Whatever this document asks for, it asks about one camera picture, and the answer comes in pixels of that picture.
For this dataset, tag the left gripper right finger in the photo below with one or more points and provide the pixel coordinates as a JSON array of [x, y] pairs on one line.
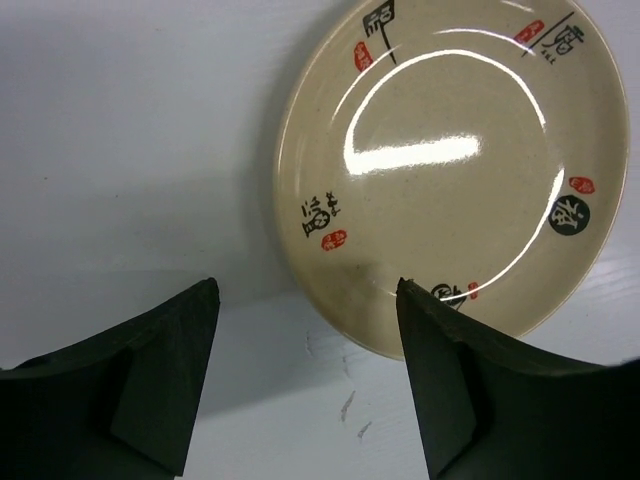
[[490, 406]]

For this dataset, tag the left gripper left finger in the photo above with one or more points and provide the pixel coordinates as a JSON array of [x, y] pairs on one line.
[[121, 404]]

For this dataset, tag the beige floral plate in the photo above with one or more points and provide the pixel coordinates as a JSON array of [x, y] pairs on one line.
[[477, 148]]

